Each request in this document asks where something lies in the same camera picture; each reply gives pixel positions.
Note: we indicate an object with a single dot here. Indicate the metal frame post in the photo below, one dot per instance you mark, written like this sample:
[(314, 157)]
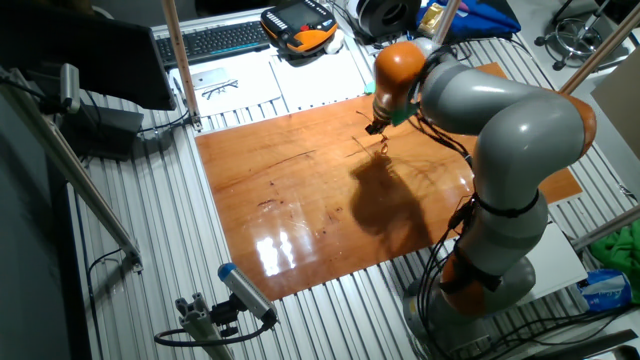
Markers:
[(446, 20), (605, 45), (180, 60)]

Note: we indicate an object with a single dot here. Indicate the silver smartphone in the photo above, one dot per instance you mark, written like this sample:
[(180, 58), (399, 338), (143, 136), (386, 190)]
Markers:
[(210, 77)]

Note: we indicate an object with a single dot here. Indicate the brown frame glasses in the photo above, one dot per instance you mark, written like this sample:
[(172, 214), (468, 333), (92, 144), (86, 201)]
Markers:
[(384, 147)]

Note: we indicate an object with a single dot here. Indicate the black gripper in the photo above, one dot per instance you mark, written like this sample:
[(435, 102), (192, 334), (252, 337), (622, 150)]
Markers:
[(381, 125)]

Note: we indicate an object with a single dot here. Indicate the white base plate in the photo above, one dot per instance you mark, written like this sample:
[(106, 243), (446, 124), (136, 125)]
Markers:
[(560, 260)]

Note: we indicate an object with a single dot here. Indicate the yellow plastic packet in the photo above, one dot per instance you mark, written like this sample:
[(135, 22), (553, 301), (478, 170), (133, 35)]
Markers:
[(430, 20)]

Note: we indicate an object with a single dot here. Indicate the black frame glasses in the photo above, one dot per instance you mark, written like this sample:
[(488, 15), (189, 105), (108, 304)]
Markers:
[(220, 89)]

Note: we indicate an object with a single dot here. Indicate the orange black teach pendant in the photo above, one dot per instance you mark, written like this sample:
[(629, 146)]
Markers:
[(300, 30)]

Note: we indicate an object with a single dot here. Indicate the green cloth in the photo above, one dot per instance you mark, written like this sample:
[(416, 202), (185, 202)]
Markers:
[(620, 255)]

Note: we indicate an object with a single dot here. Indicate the chrome stool base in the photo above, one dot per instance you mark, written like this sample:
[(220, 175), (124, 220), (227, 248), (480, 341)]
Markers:
[(579, 36)]

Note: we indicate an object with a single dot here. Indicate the slanted aluminium frame bar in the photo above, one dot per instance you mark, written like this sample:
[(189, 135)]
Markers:
[(75, 172)]

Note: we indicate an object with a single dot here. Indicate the silver orange robot arm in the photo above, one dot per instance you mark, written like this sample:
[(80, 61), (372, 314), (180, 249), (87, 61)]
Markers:
[(525, 125)]

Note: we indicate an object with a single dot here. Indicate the blue tissue packet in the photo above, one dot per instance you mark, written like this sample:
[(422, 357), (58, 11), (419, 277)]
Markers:
[(605, 290)]

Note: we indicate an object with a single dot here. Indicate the black monitor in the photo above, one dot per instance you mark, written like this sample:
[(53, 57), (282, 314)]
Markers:
[(75, 50)]

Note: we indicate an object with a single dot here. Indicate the blue cloth bag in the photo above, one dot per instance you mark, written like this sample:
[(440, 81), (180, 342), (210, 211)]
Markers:
[(485, 20)]

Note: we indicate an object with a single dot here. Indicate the printed paper sheet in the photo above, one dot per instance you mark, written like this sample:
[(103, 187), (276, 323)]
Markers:
[(320, 80), (250, 92)]

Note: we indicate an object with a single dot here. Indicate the silver camera with blue end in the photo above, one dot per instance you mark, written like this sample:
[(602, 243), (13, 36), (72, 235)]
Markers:
[(245, 292)]

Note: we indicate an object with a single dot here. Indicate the grey cardboard panel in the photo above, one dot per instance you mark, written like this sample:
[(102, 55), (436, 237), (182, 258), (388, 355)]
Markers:
[(622, 110)]

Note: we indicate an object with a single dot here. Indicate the aluminium profile stub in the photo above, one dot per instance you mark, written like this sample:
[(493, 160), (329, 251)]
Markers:
[(200, 325)]

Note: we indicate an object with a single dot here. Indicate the black keyboard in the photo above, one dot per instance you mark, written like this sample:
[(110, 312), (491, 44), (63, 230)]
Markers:
[(215, 42)]

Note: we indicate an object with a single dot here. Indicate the dark grey box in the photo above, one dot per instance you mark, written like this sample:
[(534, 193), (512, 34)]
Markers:
[(105, 132)]

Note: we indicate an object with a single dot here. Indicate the silver camera on frame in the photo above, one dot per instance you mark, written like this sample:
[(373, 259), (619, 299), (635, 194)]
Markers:
[(70, 87)]

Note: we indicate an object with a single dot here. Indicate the wooden board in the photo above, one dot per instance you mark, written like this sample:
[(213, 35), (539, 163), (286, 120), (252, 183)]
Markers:
[(300, 210)]

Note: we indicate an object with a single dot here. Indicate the black camera clamp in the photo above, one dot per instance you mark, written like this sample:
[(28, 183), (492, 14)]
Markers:
[(225, 312)]

